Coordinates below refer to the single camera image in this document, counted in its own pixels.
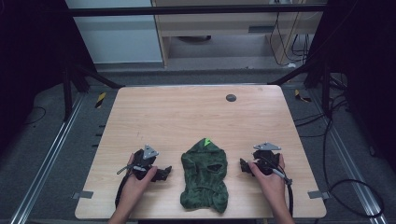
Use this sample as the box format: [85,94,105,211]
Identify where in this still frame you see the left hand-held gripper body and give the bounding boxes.
[133,144,160,181]

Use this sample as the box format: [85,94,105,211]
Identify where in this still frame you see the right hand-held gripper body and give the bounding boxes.
[252,142,282,176]

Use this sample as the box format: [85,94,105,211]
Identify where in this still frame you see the person's left hand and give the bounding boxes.
[119,153,159,216]

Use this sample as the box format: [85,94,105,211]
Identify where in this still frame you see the person's right hand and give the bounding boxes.
[247,153,287,210]

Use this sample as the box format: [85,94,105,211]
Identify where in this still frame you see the green knitted balaclava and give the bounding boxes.
[179,137,230,215]

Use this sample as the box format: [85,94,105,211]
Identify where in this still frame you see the yellow black striped tape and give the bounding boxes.
[293,89,313,104]
[94,91,107,109]

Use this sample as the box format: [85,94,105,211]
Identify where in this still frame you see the black metal stand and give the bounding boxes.
[60,60,126,123]
[268,57,333,119]

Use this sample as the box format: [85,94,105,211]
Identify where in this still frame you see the white cabinet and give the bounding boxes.
[64,0,164,65]

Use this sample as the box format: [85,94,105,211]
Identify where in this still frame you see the dark curtain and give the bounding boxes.
[0,0,97,157]
[306,0,396,174]

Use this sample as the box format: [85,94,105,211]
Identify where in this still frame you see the light wooden desk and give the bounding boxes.
[150,0,329,68]

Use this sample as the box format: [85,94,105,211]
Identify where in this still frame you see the left hand-held gripper cable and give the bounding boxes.
[114,163,147,209]

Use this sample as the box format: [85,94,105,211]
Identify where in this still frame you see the hand-held gripper cable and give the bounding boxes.
[261,157,295,217]
[114,163,147,209]

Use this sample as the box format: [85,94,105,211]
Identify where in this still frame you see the right hand-held gripper cable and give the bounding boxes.
[261,157,295,217]

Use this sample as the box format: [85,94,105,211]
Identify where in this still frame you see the black floor cable loop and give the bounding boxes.
[321,116,385,219]

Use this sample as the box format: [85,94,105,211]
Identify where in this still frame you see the grey table bracket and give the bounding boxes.
[307,189,331,201]
[71,190,94,201]

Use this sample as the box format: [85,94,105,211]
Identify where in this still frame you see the aluminium floor rail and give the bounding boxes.
[309,89,389,224]
[9,92,86,224]

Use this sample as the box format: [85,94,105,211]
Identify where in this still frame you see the black cables under desk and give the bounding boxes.
[268,11,313,67]

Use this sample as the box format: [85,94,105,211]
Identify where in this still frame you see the thin black floor cable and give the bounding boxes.
[23,105,48,126]

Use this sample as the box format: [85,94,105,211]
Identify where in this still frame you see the black horizontal frame bar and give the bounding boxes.
[65,3,329,18]

